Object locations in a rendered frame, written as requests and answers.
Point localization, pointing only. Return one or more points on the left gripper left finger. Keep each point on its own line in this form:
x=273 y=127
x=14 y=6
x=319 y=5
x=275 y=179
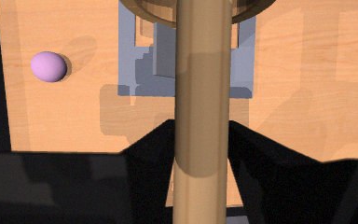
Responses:
x=131 y=190

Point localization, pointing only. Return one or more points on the purple ball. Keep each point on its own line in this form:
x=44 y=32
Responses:
x=48 y=66

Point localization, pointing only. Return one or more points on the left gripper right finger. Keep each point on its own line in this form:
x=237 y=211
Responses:
x=279 y=185

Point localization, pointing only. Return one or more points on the tan paper roll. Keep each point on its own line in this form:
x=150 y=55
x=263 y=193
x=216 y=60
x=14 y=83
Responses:
x=164 y=11

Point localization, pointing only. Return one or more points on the grey metal rack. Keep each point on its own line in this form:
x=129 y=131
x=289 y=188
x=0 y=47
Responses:
x=150 y=71

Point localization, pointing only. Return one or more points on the brown round bar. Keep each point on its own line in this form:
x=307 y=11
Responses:
x=201 y=111

